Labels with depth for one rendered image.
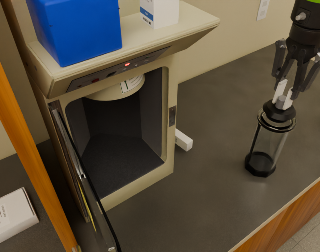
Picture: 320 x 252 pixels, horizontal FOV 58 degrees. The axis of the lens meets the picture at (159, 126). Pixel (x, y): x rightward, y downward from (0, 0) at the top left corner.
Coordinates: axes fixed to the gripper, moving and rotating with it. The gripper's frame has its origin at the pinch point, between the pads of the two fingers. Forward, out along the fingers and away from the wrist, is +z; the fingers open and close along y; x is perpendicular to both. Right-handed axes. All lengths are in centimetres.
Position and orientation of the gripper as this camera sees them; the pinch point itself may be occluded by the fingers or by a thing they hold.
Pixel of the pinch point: (284, 95)
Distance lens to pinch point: 87.0
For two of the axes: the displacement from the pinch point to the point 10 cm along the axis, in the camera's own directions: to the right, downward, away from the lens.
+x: 8.1, -4.0, 4.3
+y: 5.9, 5.5, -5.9
